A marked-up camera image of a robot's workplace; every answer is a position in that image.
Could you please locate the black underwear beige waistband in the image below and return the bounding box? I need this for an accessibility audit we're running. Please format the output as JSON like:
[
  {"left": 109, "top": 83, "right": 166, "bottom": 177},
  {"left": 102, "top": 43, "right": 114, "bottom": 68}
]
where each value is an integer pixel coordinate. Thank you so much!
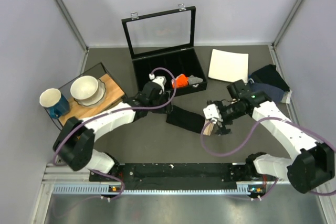
[{"left": 166, "top": 105, "right": 208, "bottom": 134}]

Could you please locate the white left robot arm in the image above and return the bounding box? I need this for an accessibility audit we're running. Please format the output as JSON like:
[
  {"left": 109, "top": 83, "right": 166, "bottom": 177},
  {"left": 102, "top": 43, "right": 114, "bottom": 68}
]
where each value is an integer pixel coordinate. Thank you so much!
[{"left": 53, "top": 76, "right": 171, "bottom": 180}]

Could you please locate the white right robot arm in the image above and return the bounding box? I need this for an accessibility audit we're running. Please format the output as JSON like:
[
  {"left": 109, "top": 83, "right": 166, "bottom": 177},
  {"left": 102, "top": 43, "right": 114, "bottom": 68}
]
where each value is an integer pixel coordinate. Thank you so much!
[{"left": 203, "top": 80, "right": 335, "bottom": 194}]

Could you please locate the orange rolled underwear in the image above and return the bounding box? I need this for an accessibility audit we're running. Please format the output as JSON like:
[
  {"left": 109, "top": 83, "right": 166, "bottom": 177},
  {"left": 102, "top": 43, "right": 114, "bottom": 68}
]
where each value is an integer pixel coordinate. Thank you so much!
[{"left": 171, "top": 74, "right": 189, "bottom": 89}]

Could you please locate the grey rolled underwear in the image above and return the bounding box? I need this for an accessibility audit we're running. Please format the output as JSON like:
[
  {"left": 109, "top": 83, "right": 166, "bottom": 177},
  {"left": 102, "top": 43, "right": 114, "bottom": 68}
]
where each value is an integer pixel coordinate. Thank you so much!
[{"left": 188, "top": 75, "right": 203, "bottom": 85}]

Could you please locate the navy blue underwear in pile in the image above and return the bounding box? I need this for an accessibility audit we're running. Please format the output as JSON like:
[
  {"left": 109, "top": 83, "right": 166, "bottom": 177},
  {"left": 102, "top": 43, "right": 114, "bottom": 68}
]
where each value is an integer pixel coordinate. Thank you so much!
[{"left": 248, "top": 79, "right": 285, "bottom": 103}]

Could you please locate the black underwear in pile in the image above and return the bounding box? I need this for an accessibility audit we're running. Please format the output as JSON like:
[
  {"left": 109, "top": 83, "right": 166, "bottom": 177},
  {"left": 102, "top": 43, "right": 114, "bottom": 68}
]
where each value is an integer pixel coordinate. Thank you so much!
[{"left": 249, "top": 65, "right": 290, "bottom": 92}]

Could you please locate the wooden black-framed shelf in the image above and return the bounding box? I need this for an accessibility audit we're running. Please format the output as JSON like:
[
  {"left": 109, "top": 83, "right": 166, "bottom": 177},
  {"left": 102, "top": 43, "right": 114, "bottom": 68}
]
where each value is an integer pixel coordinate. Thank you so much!
[{"left": 46, "top": 63, "right": 127, "bottom": 130}]

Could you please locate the white square plate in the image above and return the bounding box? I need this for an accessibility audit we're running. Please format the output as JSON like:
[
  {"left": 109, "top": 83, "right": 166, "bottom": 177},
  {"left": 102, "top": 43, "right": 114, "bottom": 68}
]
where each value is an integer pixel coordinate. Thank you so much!
[{"left": 208, "top": 49, "right": 249, "bottom": 83}]

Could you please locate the black glass-lid storage box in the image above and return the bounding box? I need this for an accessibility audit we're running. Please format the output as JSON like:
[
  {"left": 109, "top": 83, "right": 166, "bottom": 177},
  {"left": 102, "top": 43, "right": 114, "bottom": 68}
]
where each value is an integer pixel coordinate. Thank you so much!
[{"left": 121, "top": 4, "right": 207, "bottom": 96}]

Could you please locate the white scalloped saucer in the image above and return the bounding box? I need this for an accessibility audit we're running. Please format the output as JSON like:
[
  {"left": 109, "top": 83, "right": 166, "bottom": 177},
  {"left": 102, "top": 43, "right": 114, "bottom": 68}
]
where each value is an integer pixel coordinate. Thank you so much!
[{"left": 74, "top": 79, "right": 106, "bottom": 108}]

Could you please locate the white cloth in pile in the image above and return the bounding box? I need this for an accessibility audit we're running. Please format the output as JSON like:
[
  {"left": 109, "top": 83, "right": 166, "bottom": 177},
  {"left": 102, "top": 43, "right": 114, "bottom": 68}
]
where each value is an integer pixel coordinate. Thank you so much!
[{"left": 281, "top": 90, "right": 292, "bottom": 104}]

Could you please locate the white ceramic bowl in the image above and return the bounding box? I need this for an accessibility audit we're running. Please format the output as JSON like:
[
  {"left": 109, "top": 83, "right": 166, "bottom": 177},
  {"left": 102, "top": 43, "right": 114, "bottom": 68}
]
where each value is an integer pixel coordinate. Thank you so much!
[{"left": 70, "top": 76, "right": 99, "bottom": 100}]

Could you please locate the blue mug white inside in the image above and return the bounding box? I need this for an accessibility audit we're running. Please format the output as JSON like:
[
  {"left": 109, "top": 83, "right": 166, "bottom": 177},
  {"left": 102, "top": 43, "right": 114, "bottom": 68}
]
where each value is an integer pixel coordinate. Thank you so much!
[{"left": 39, "top": 88, "right": 70, "bottom": 119}]

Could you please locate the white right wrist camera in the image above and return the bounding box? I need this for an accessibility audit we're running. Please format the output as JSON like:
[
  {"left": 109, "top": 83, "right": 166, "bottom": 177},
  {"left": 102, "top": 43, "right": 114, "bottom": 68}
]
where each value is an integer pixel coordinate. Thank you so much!
[{"left": 203, "top": 104, "right": 223, "bottom": 124}]

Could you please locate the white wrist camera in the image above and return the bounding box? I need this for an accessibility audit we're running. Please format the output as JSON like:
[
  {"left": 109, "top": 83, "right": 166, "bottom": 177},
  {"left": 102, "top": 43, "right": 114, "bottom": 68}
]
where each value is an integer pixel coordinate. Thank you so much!
[
  {"left": 149, "top": 73, "right": 166, "bottom": 91},
  {"left": 203, "top": 104, "right": 223, "bottom": 124}
]

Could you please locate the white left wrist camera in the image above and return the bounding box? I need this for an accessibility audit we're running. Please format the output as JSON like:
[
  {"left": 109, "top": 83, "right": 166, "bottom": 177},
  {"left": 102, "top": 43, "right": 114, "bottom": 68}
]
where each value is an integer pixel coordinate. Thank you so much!
[{"left": 149, "top": 73, "right": 166, "bottom": 91}]

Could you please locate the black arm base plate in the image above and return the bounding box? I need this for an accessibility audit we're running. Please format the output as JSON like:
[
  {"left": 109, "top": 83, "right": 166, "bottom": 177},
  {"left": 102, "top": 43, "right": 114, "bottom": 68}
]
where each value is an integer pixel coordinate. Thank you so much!
[{"left": 89, "top": 163, "right": 253, "bottom": 190}]

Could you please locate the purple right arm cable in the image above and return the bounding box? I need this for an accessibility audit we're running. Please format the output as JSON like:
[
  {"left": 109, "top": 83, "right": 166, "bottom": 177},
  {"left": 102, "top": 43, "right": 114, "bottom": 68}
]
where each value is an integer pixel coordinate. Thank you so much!
[{"left": 201, "top": 118, "right": 336, "bottom": 200}]

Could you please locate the grey slotted cable duct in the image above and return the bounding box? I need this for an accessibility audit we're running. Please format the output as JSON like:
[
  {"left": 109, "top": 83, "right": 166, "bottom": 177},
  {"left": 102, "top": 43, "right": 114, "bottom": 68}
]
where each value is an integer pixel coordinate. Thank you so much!
[{"left": 52, "top": 182, "right": 263, "bottom": 196}]

